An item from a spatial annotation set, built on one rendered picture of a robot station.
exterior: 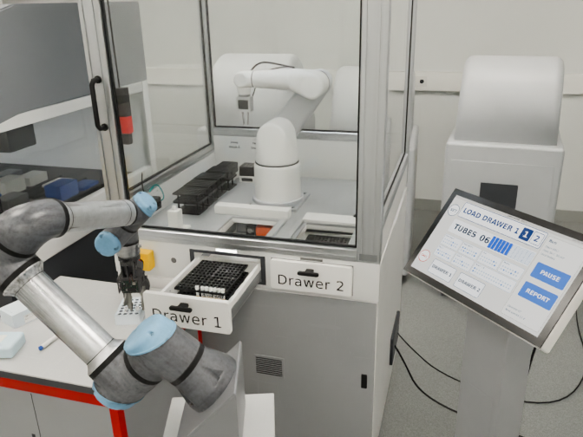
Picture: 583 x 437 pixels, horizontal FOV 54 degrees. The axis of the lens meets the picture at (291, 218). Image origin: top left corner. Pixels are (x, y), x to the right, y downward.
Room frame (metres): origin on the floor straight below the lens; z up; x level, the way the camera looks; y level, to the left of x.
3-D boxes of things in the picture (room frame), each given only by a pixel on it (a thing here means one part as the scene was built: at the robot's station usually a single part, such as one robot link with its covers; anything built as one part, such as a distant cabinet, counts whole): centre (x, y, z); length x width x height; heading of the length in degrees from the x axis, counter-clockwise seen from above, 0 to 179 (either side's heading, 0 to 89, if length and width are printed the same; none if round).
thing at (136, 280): (1.68, 0.53, 0.95); 0.09 x 0.08 x 0.12; 2
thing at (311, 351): (2.30, 0.06, 0.40); 1.03 x 0.95 x 0.80; 73
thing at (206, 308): (1.55, 0.33, 0.87); 0.29 x 0.02 x 0.11; 73
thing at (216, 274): (1.74, 0.27, 0.87); 0.22 x 0.18 x 0.06; 163
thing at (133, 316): (1.73, 0.56, 0.78); 0.12 x 0.08 x 0.04; 2
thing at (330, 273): (1.76, -0.06, 0.87); 0.29 x 0.02 x 0.11; 73
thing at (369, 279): (2.30, 0.06, 0.87); 1.02 x 0.95 x 0.14; 73
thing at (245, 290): (1.75, 0.27, 0.86); 0.40 x 0.26 x 0.06; 163
